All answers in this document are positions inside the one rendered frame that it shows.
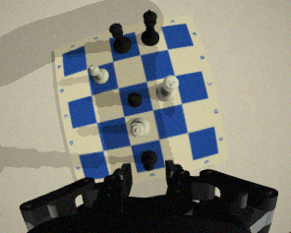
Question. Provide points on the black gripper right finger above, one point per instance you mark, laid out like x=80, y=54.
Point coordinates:
x=252, y=202

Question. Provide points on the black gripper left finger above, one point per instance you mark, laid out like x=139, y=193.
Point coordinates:
x=99, y=197

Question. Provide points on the blue and cream chessboard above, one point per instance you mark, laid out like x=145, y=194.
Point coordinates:
x=97, y=118

